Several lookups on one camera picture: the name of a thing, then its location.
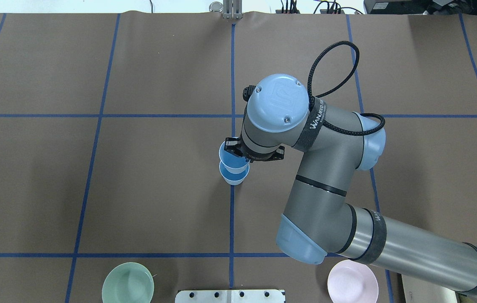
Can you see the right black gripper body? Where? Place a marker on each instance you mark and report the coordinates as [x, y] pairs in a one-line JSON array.
[[233, 146]]

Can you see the blue cup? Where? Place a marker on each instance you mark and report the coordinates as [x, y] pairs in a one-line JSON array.
[[232, 178], [230, 161]]

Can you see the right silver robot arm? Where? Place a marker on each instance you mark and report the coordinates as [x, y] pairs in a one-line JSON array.
[[317, 220]]

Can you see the black laptop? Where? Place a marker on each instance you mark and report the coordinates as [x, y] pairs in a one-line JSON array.
[[420, 7]]

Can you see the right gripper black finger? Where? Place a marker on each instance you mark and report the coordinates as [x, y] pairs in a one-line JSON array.
[[244, 160]]

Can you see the aluminium frame post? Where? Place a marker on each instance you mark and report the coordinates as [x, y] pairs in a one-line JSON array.
[[232, 9]]

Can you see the green bowl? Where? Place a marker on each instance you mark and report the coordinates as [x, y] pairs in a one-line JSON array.
[[128, 283]]

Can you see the pink bowl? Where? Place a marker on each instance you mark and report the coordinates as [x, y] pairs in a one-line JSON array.
[[352, 282]]

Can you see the white pedestal column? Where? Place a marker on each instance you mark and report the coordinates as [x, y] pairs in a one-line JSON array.
[[231, 296]]

